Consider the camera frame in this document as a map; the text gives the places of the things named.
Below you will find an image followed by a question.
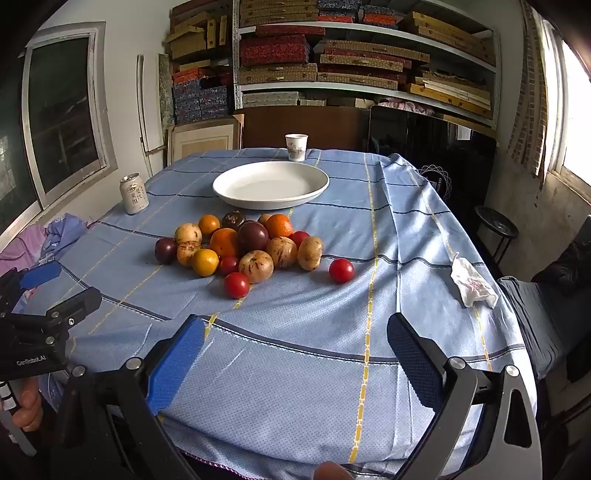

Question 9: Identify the person's left hand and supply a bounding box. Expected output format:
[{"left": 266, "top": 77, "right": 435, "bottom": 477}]
[{"left": 11, "top": 378, "right": 44, "bottom": 432}]

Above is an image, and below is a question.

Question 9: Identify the white metal shelf unit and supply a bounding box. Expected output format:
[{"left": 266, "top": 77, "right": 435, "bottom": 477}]
[{"left": 232, "top": 0, "right": 502, "bottom": 130}]

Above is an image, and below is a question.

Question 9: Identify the brown cardboard board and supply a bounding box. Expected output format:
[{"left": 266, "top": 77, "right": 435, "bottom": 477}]
[{"left": 234, "top": 107, "right": 370, "bottom": 151}]

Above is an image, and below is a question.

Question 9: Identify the blue checked tablecloth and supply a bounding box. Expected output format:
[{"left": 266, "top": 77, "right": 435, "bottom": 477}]
[{"left": 39, "top": 148, "right": 539, "bottom": 476}]

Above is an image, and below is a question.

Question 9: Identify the small orange-brown round fruit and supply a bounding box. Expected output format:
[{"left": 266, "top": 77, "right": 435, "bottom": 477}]
[{"left": 176, "top": 242, "right": 202, "bottom": 267}]

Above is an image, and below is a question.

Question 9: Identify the white oval plate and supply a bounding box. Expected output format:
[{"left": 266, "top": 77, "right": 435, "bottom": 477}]
[{"left": 212, "top": 161, "right": 330, "bottom": 210}]

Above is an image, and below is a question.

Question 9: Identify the crumpled white tissue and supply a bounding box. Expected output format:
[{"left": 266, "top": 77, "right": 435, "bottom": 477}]
[{"left": 450, "top": 253, "right": 500, "bottom": 308}]

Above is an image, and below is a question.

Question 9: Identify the pink cloth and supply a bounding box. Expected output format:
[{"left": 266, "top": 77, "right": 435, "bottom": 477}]
[{"left": 374, "top": 98, "right": 437, "bottom": 116}]

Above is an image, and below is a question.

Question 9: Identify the wooden picture frame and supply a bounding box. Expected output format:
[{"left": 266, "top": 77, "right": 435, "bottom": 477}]
[{"left": 166, "top": 114, "right": 244, "bottom": 164}]

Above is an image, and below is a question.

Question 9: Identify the black round stool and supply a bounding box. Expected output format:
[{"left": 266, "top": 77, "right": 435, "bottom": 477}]
[{"left": 475, "top": 205, "right": 520, "bottom": 268}]

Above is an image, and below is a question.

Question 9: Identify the brick pattern curtain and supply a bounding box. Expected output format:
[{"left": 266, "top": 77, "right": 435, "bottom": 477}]
[{"left": 508, "top": 0, "right": 561, "bottom": 178}]

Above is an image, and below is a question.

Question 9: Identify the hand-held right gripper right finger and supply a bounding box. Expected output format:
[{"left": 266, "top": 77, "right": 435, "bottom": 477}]
[{"left": 387, "top": 313, "right": 543, "bottom": 480}]

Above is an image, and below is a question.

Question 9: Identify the grey framed sliding window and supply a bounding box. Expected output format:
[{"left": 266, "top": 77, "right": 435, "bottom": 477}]
[{"left": 0, "top": 21, "right": 118, "bottom": 250}]

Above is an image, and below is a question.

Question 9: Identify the light blue cloth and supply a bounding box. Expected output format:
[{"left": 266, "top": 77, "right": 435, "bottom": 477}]
[{"left": 41, "top": 213, "right": 88, "bottom": 259}]

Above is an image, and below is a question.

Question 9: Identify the person's right hand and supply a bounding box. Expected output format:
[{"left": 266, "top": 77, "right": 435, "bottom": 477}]
[{"left": 314, "top": 462, "right": 354, "bottom": 480}]

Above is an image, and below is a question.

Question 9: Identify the white drink can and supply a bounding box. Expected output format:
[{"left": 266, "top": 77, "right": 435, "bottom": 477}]
[{"left": 119, "top": 173, "right": 149, "bottom": 215}]

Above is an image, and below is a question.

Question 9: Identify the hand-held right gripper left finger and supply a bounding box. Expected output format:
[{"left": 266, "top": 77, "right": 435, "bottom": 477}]
[{"left": 51, "top": 315, "right": 206, "bottom": 480}]

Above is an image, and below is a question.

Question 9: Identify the black jacket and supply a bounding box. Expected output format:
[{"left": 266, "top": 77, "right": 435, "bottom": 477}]
[{"left": 531, "top": 226, "right": 591, "bottom": 296}]

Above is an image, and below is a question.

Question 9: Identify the purple passion fruit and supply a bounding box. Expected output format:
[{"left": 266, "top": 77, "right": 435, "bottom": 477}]
[
  {"left": 237, "top": 220, "right": 270, "bottom": 254},
  {"left": 154, "top": 237, "right": 178, "bottom": 265}
]

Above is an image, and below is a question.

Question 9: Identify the bright daylight window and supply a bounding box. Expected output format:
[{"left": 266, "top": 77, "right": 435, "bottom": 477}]
[{"left": 538, "top": 18, "right": 591, "bottom": 204}]

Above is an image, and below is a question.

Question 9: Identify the shelf of flat boxes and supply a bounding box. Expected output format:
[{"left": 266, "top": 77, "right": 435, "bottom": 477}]
[{"left": 164, "top": 0, "right": 497, "bottom": 125}]

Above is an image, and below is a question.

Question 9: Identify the white paper cup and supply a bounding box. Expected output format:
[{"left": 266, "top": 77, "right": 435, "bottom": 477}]
[{"left": 285, "top": 133, "right": 308, "bottom": 162}]

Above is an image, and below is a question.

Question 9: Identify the dark brown mangosteen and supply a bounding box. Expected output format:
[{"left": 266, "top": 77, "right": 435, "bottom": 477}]
[{"left": 221, "top": 210, "right": 247, "bottom": 232}]

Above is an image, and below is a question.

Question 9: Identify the large orange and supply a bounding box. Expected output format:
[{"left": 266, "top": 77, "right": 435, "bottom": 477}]
[
  {"left": 265, "top": 213, "right": 294, "bottom": 239},
  {"left": 209, "top": 228, "right": 241, "bottom": 259}
]

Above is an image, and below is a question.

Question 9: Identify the black screen panel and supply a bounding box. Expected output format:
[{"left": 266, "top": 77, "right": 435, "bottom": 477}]
[{"left": 367, "top": 105, "right": 498, "bottom": 232}]

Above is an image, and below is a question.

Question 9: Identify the grey cushion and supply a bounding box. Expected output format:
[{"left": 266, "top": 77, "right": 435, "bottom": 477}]
[{"left": 499, "top": 276, "right": 591, "bottom": 379}]

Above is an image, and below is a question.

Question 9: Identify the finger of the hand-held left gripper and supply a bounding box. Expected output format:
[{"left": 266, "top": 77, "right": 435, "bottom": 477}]
[
  {"left": 9, "top": 287, "right": 102, "bottom": 330},
  {"left": 0, "top": 261, "right": 62, "bottom": 305}
]

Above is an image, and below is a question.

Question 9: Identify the purple cloth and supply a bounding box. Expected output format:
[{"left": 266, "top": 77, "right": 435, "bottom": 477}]
[{"left": 0, "top": 224, "right": 49, "bottom": 268}]

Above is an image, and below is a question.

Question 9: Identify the marbled grey board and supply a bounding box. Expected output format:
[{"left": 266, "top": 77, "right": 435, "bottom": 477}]
[{"left": 158, "top": 53, "right": 176, "bottom": 148}]

